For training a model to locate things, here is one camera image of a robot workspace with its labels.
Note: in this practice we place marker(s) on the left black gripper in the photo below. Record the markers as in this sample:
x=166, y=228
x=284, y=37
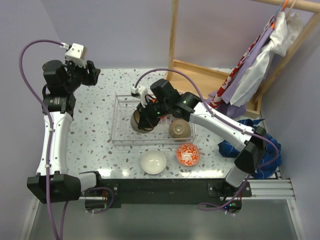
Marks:
x=90, y=72

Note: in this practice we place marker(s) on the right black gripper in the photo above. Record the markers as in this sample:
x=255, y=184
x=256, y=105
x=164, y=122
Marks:
x=146, y=120

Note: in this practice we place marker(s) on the brown striped bowl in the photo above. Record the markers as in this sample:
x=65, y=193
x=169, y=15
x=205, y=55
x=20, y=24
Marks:
x=134, y=121

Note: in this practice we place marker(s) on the clear wire dish rack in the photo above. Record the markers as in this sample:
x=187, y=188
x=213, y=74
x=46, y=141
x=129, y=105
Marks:
x=122, y=133

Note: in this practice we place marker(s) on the black bowl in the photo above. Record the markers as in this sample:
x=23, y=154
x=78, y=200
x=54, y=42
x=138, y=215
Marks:
x=179, y=128

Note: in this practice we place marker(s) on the red floral white bowl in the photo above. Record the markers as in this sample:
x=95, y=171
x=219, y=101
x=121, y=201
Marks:
x=187, y=154

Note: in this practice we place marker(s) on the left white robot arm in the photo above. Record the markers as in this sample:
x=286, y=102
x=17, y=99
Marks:
x=52, y=181

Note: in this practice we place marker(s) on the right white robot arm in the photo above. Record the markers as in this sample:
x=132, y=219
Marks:
x=247, y=140

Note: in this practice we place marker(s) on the wooden clothes rack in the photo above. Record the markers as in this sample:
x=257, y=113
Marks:
x=209, y=80

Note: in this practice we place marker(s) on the red white patterned garment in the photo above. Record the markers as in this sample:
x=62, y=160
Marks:
x=216, y=99

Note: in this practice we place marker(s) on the lilac hanging garment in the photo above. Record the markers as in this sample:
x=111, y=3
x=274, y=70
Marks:
x=228, y=105

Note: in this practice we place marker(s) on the blue checked cloth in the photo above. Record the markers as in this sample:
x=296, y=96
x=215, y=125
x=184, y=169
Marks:
x=229, y=151

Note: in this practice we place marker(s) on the white hanging garment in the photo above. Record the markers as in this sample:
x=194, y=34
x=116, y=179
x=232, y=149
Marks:
x=284, y=34

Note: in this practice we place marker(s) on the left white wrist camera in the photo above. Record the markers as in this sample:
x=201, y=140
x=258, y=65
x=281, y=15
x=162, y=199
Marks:
x=75, y=53

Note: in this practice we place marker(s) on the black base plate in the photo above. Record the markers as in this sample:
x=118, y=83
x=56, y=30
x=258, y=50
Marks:
x=207, y=193

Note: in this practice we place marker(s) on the aluminium rail frame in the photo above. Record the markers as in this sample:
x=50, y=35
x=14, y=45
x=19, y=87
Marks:
x=171, y=221

